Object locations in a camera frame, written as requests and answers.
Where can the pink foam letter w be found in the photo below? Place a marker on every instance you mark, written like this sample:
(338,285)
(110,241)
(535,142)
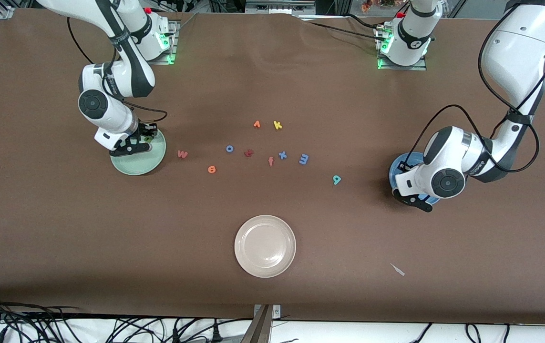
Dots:
(182,156)

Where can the teal foam letter g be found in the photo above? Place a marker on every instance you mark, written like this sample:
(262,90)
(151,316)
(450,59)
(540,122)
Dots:
(337,183)

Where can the blue foam letter E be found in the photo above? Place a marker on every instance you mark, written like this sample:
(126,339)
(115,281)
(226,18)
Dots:
(307,159)

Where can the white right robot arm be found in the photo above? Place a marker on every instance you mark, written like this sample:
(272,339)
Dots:
(131,71)

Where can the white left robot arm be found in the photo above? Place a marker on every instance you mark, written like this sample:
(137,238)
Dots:
(515,57)

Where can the blue plate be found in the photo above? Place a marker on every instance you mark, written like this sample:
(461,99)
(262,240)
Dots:
(394,176)

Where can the green plate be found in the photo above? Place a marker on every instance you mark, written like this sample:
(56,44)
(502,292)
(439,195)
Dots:
(143,164)

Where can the small white tape scrap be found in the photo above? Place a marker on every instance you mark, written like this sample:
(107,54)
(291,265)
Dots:
(398,270)

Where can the beige plate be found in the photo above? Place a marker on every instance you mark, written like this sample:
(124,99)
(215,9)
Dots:
(265,246)

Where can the brown table cover sheet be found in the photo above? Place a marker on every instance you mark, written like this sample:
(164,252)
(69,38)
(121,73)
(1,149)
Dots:
(272,85)

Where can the orange decorative object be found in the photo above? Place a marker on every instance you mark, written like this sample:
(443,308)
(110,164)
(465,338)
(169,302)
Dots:
(366,5)

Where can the grey metal box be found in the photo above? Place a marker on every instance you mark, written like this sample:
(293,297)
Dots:
(279,5)

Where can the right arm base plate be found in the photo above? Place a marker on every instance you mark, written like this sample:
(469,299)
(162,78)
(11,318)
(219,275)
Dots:
(175,43)

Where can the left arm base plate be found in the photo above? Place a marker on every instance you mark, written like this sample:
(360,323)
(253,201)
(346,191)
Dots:
(403,68)

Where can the metal table edge bracket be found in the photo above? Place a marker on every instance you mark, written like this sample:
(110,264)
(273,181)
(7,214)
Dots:
(262,328)

